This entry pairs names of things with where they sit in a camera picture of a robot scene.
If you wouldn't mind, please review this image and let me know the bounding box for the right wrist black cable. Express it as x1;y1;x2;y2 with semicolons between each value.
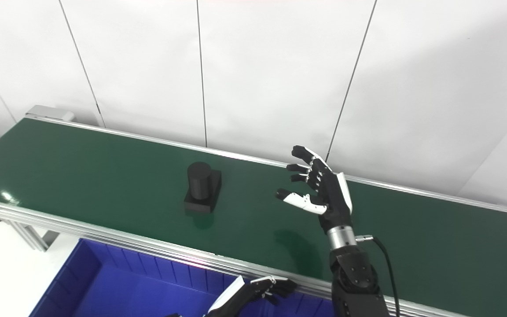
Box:
356;235;402;317

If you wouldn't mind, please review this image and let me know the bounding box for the grey conveyor end box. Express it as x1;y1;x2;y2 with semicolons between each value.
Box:
26;105;75;123

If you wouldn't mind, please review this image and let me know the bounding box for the black cylinder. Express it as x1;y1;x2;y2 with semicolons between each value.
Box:
184;162;222;214

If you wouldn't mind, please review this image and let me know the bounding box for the aluminium conveyor support leg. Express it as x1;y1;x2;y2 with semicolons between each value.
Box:
5;219;60;252

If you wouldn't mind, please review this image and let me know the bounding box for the blue plastic bin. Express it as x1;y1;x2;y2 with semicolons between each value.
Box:
29;238;337;317

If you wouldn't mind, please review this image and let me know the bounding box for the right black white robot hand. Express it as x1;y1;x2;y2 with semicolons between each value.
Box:
276;145;353;234

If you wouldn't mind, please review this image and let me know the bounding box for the green conveyor belt aluminium frame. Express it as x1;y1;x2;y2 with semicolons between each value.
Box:
0;115;507;317

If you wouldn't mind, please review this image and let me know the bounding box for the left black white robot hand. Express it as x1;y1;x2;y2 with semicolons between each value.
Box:
203;275;298;317

